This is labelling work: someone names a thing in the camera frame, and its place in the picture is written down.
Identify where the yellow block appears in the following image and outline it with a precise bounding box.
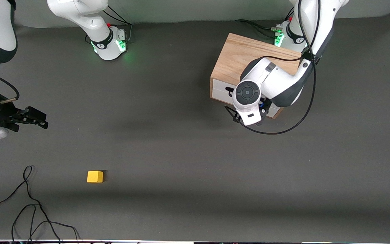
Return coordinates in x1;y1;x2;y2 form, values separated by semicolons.
87;170;104;184

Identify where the wooden drawer cabinet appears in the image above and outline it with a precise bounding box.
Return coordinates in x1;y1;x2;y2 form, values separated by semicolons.
210;33;301;119

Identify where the dark grey table mat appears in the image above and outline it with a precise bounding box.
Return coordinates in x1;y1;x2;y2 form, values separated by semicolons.
0;12;390;243

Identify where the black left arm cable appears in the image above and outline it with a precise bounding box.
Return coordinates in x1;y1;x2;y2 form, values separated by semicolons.
225;0;321;135

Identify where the thin black loose cable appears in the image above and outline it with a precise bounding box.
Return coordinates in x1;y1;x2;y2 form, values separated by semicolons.
11;204;81;244
0;165;62;244

